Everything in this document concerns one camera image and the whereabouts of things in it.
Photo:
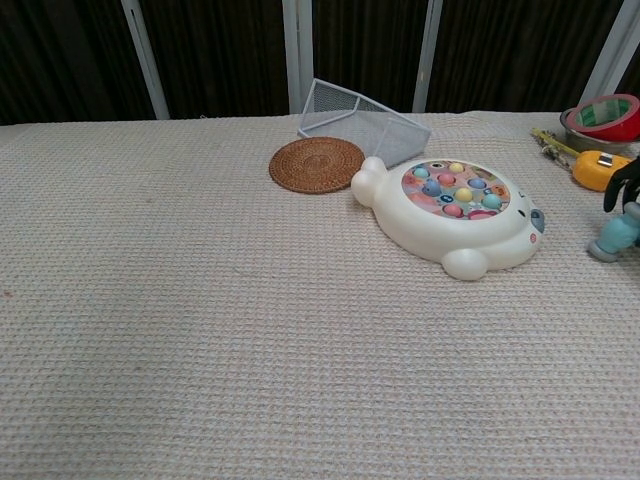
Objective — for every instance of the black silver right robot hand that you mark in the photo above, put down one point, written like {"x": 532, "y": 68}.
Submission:
{"x": 627, "y": 177}

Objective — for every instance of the round brown rattan coaster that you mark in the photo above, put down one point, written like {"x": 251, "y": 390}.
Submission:
{"x": 316, "y": 165}

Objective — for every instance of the red tape roll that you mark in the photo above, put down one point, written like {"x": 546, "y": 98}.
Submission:
{"x": 617, "y": 131}

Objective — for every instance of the white seal fishing toy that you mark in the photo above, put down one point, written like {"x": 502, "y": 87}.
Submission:
{"x": 415, "y": 235}

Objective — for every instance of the beige waffle-weave tablecloth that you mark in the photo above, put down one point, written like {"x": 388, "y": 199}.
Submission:
{"x": 250, "y": 325}

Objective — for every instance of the green tape roll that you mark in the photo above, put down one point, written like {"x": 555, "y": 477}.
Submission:
{"x": 600, "y": 114}

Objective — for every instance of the teal grey toy hammer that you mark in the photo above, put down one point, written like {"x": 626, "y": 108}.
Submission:
{"x": 617, "y": 234}

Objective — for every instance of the yellow duck tape measure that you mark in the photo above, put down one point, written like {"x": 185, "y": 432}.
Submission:
{"x": 592, "y": 172}

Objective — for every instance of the white metal frame post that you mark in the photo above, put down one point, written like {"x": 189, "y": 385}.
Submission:
{"x": 607, "y": 45}
{"x": 145, "y": 60}
{"x": 298, "y": 55}
{"x": 427, "y": 55}

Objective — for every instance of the stainless steel bowl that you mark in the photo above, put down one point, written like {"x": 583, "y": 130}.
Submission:
{"x": 587, "y": 141}

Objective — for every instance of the black pleated curtain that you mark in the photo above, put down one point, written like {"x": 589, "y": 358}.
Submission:
{"x": 225, "y": 50}

